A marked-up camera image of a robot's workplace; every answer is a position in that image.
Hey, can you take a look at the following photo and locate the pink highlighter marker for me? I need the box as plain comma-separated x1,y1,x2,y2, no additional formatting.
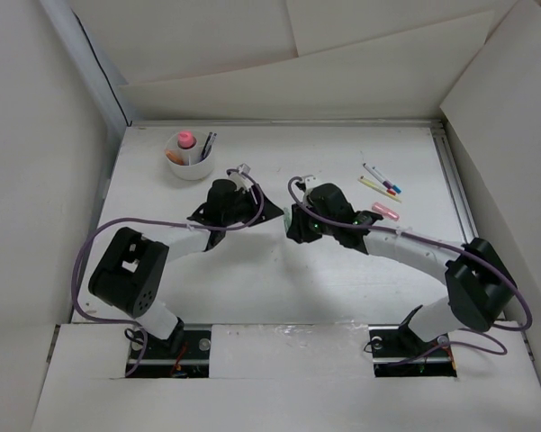
371,202,400,221

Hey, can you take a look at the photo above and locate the green highlighter marker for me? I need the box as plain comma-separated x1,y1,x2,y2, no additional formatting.
283,208,292,231

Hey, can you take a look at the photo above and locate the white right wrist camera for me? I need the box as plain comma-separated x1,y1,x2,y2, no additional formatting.
294,175,321,199

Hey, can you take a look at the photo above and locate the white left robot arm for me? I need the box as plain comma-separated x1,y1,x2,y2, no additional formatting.
88,179,284,357

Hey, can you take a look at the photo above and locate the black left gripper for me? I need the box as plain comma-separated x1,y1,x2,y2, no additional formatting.
222,184,282,227

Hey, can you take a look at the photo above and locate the blue ballpoint pen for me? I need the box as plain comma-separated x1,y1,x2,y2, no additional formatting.
201,132,217,161

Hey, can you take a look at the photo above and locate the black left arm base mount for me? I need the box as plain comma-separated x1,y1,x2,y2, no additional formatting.
124,324,212,379

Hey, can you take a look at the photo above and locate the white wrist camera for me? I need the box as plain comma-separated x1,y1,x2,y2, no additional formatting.
294,175,321,199
226,164,254,191

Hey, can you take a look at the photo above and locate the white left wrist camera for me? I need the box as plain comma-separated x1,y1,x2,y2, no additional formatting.
226,164,254,191

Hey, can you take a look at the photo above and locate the aluminium rail right edge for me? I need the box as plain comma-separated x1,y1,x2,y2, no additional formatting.
430,121,478,243

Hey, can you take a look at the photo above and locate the yellow red felt pen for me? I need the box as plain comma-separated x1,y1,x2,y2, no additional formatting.
357,176,401,203

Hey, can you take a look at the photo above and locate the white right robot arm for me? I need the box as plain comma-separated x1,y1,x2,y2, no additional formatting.
286,175,517,355

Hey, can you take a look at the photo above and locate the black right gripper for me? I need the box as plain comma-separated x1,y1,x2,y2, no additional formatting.
286,199,338,244

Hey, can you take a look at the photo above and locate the pink capped glue bottle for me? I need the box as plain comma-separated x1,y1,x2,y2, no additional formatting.
177,130,196,149

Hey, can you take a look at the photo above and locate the white purple felt pen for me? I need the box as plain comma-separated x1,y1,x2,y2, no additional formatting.
363,163,401,194

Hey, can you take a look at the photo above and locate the white round divided container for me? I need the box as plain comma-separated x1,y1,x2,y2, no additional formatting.
165,129,215,181

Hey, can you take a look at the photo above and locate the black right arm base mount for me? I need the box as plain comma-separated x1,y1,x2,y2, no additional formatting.
363,306,457,378

